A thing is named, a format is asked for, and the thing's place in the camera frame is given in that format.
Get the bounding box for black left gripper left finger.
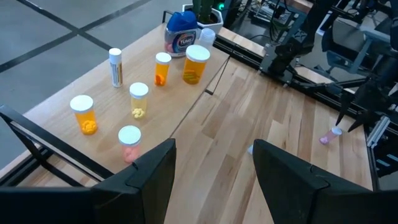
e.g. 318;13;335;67
0;138;177;224

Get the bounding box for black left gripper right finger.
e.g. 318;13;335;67
252;139;398;224

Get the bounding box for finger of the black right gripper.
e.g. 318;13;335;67
335;91;355;127
347;110;374;133

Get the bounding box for tiny pink vial white cap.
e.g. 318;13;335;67
318;126;343;146

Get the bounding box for pink tablet bottle white cap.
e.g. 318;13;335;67
118;125;142;165

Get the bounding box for orange bottle orange tablets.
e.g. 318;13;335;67
69;94;99;136

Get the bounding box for small white bottle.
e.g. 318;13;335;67
129;82;150;119

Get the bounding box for white yellow Dramamine tube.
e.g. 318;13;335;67
108;47;124;88

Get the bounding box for slim orange pill bottle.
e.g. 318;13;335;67
154;52;172;87

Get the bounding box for clear pill bottle white cap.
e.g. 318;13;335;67
197;27;216;52

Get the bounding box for large amber capsule bottle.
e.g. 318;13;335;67
182;44;211;85

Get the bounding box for Tums bottle blue cap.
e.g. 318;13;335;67
164;11;199;58

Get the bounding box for wooden shelf with black legs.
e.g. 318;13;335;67
0;10;233;189

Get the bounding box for green cactus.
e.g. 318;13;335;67
192;0;216;24

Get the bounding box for silver metal bracket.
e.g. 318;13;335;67
366;116;391;149

